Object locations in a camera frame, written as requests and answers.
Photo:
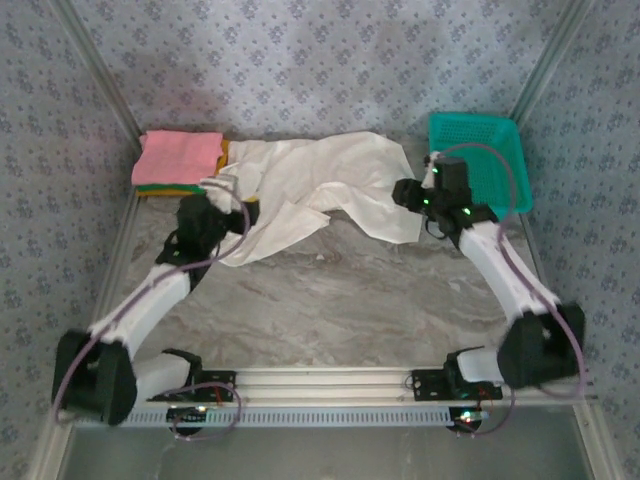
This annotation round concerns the aluminium mounting rail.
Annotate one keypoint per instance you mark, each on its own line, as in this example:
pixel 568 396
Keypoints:
pixel 320 382

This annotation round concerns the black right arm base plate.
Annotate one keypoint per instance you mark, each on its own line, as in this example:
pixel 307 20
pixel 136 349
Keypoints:
pixel 427 385

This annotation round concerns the teal plastic basket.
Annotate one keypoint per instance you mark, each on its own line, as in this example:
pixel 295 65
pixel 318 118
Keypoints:
pixel 492 150

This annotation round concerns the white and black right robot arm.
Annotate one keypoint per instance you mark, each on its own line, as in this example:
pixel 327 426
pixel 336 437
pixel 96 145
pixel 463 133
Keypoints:
pixel 495 270

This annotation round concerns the stack of folded cloths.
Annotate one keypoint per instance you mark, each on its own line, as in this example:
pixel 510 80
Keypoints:
pixel 224 157

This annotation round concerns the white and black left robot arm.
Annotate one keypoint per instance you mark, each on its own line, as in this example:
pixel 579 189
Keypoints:
pixel 160 295

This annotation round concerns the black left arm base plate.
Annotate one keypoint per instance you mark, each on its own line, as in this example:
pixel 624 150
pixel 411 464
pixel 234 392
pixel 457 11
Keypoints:
pixel 217 381

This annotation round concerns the pink folded t-shirt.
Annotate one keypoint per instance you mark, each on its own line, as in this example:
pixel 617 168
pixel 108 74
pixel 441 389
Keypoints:
pixel 175 157

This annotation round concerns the white t-shirt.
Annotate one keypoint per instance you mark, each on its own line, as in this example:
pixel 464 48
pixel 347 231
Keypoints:
pixel 300 170

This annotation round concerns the black controller board with LED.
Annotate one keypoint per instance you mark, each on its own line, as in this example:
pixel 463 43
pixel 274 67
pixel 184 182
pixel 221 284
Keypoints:
pixel 187 417
pixel 467 419

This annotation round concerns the green folded t-shirt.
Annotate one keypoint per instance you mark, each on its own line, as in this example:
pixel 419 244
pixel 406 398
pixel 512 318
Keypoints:
pixel 170 188

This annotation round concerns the aluminium frame post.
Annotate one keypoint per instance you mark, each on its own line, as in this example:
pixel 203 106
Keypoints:
pixel 95 65
pixel 547 60

